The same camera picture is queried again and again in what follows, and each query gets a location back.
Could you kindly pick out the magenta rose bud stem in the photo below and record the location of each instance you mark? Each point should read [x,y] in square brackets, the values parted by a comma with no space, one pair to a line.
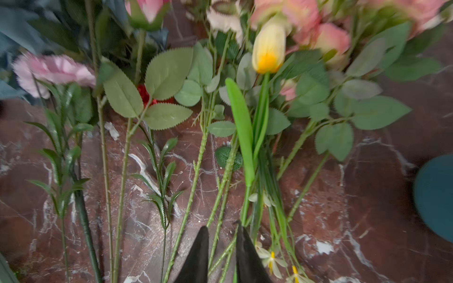
[122,94]

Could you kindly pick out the pink peach rose stem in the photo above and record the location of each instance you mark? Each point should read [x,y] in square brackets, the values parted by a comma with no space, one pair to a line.
[222,16]

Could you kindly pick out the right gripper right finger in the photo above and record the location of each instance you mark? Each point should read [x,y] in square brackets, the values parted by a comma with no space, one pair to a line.
[249,265]

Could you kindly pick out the small white yellow flowers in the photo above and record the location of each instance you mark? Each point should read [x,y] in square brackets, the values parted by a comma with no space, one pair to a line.
[270,257]

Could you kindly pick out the pink rose bunch with leaves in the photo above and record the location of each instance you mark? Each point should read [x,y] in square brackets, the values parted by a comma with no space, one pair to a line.
[325,89]

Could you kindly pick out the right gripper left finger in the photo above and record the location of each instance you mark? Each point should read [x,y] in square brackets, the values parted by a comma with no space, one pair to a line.
[195,267]

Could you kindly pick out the small pink flower sprig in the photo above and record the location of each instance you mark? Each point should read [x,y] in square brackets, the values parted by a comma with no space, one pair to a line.
[66,88]

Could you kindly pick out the yellow tulip stem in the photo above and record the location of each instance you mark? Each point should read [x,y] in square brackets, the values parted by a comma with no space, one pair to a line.
[268,56]

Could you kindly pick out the teal ceramic vase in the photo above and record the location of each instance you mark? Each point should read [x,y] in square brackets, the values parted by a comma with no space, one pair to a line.
[433,195]

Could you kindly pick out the blue hydrangea flower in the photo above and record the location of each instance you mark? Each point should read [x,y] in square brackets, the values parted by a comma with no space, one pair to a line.
[60,27]

